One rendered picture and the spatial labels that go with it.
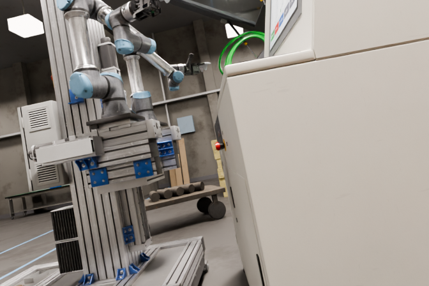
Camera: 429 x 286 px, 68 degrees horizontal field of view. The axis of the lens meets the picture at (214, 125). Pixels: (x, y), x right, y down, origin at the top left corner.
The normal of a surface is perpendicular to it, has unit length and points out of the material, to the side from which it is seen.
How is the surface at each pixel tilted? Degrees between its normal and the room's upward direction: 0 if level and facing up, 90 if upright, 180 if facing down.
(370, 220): 90
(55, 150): 90
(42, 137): 90
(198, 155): 90
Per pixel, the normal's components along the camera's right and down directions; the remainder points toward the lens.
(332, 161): 0.02, -0.09
